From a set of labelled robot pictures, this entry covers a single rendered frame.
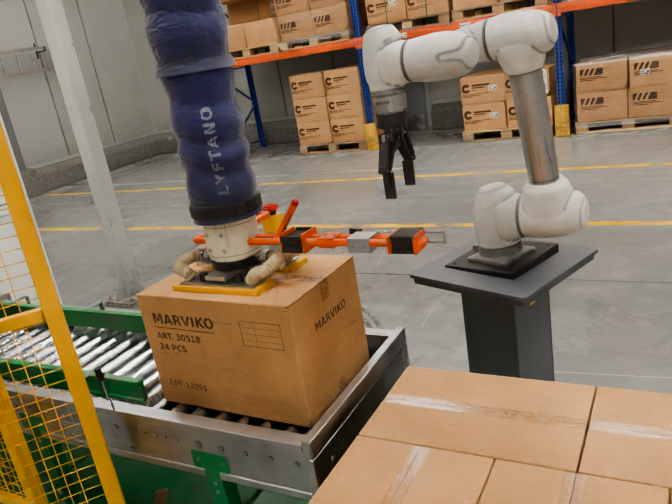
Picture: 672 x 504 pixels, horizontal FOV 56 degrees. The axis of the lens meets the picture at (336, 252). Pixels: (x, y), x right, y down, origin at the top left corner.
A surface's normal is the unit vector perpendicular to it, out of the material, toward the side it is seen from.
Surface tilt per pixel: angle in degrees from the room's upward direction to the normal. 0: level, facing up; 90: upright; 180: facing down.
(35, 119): 90
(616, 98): 90
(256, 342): 90
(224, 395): 90
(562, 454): 0
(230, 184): 74
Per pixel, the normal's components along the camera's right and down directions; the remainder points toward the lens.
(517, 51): -0.43, 0.58
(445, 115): -0.46, 0.35
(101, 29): 0.88, 0.01
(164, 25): -0.35, 0.18
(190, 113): -0.11, 0.10
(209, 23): 0.65, -0.04
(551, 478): -0.16, -0.94
